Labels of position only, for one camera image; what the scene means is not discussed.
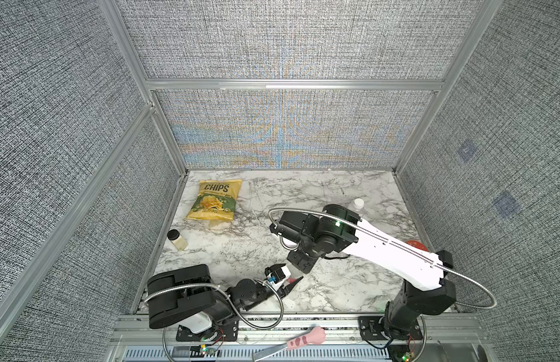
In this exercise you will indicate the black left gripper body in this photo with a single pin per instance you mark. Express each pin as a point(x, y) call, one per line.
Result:
point(281, 291)

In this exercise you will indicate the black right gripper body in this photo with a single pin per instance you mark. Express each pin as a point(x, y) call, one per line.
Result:
point(300, 261)

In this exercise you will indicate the clear bottle purple label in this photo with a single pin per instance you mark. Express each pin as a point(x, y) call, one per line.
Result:
point(352, 208)

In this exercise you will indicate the white bottle cap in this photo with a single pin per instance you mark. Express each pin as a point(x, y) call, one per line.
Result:
point(358, 203)

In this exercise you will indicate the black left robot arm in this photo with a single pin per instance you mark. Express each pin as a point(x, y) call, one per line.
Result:
point(189, 297)

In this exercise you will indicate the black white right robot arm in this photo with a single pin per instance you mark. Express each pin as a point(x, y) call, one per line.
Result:
point(425, 289)

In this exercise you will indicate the pink cat paw stick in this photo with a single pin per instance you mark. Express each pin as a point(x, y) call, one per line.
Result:
point(316, 336)

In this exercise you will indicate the yellow green chips bag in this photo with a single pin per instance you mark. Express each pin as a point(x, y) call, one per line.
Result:
point(216, 200)

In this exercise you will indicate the small jar black lid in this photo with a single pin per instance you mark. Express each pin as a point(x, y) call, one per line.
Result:
point(177, 240)

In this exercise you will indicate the round gold tin red lid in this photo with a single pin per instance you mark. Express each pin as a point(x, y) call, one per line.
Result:
point(418, 245)

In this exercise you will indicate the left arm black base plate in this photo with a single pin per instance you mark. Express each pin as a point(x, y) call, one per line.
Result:
point(216, 332)

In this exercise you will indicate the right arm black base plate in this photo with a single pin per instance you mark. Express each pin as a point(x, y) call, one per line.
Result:
point(372, 328)

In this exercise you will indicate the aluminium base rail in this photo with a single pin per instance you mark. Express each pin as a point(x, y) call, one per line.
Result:
point(447, 337)

